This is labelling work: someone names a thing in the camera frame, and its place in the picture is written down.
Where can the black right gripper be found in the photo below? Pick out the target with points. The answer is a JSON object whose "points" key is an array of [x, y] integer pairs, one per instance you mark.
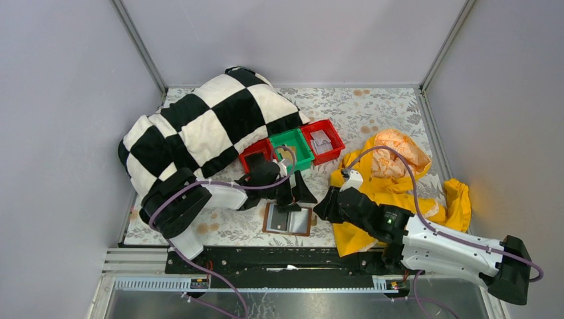
{"points": [[336, 204]]}

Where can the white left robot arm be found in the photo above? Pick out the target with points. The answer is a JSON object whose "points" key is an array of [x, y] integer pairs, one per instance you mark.
{"points": [[171, 207]]}

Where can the red plastic bin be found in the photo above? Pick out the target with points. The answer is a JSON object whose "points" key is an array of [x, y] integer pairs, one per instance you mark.
{"points": [[256, 154], [327, 126]]}

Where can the white cards in red bin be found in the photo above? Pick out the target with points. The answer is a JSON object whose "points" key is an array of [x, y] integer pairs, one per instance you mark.
{"points": [[320, 142]]}

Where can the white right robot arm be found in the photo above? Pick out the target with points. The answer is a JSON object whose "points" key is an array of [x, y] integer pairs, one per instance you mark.
{"points": [[501, 267]]}

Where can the gold cards in green bin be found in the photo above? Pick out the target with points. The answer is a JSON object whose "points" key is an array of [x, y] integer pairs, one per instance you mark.
{"points": [[287, 152]]}

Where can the grey credit card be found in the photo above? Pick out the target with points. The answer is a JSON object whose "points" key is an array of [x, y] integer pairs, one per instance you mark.
{"points": [[277, 222]]}

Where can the yellow raincoat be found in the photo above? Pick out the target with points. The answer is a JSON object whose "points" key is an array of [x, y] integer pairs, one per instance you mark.
{"points": [[385, 173]]}

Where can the black white checkered blanket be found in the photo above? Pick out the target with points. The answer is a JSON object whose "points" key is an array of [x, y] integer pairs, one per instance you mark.
{"points": [[207, 129]]}

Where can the brown leather card holder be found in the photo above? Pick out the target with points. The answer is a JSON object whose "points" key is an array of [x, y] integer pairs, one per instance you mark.
{"points": [[289, 220]]}

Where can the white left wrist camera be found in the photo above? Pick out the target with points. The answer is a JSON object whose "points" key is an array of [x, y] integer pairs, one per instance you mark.
{"points": [[285, 167]]}

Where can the left red plastic bin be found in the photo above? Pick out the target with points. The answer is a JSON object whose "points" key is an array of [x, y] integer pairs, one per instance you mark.
{"points": [[256, 154]]}

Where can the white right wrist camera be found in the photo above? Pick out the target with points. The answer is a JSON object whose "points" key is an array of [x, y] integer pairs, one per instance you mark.
{"points": [[352, 179]]}

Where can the right red plastic bin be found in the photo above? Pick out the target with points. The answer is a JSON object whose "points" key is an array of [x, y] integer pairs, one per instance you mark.
{"points": [[327, 126]]}

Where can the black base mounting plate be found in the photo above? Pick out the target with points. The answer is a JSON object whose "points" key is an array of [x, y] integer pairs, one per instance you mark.
{"points": [[285, 267]]}

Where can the green plastic bin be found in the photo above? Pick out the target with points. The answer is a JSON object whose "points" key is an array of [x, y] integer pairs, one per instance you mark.
{"points": [[296, 142]]}

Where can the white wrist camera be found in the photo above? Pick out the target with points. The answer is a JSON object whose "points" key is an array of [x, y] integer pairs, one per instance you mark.
{"points": [[352, 179], [285, 167]]}

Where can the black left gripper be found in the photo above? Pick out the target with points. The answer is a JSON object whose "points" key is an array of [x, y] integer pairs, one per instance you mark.
{"points": [[288, 193]]}

